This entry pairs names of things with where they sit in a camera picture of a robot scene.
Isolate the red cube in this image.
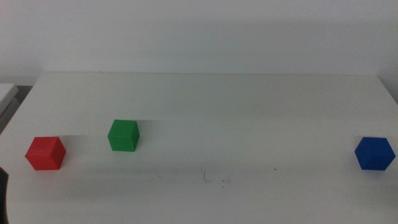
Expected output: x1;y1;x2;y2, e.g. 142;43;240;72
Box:
24;136;67;171

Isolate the blue cube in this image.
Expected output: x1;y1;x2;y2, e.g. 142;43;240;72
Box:
354;136;397;171

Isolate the green cube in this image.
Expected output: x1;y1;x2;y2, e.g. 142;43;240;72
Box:
107;119;141;152

